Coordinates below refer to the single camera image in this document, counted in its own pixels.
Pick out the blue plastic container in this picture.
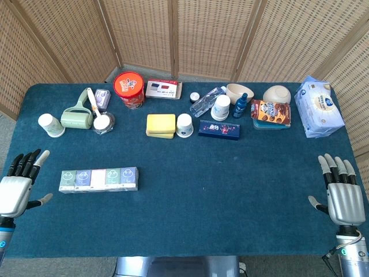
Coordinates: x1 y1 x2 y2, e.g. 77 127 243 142
253 118 291 132

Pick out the brown cookie box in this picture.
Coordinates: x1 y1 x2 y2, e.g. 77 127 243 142
250 99 292 126

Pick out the small purple box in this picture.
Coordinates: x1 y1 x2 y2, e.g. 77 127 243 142
94 88 112 110

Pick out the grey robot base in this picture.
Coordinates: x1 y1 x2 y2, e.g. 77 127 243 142
115 254 240 277

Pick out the blue spray bottle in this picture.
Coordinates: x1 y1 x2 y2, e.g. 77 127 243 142
232 92 250 119

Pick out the green print paper cup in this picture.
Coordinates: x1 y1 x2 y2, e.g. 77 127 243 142
37 113 66 139

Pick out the wrist cable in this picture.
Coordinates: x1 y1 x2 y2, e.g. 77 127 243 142
322 230 363 261

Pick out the woven bamboo folding screen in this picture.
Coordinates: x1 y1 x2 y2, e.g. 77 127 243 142
0 0 369 158

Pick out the blue carpet table cloth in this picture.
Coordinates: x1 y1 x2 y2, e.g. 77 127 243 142
0 82 369 259

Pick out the dark blue long box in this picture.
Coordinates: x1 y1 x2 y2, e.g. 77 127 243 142
198 119 241 141

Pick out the long pocket tissue multipack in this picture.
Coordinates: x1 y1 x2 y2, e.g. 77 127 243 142
58 166 140 194

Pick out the paper cup blue flower print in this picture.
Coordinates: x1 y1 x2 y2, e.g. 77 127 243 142
175 113 194 139

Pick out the white box red blue print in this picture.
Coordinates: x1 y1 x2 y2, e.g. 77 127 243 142
144 80 183 100

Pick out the blue white wipes pack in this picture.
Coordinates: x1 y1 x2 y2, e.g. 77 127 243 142
294 75 346 139

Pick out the clear plastic water bottle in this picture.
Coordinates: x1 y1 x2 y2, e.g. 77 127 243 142
189 85 227 118

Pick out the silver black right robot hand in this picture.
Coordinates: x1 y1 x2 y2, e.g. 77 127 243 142
307 152 367 227

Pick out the beige bowl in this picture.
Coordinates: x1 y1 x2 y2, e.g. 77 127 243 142
225 83 255 106
262 85 292 105

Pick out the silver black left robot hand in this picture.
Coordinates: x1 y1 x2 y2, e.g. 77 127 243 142
0 148 54 219

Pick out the white dish brush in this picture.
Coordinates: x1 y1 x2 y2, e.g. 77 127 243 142
86 87 112 131

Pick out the green lint roller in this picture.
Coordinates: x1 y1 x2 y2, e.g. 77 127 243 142
60 87 95 130

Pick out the paper cup blue butterfly print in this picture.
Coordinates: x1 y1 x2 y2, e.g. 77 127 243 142
210 94 231 122

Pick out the yellow sponge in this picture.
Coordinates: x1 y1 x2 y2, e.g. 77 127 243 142
146 113 176 134
145 130 176 140

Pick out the red instant noodle cup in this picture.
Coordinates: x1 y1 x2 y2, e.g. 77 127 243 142
112 72 145 110

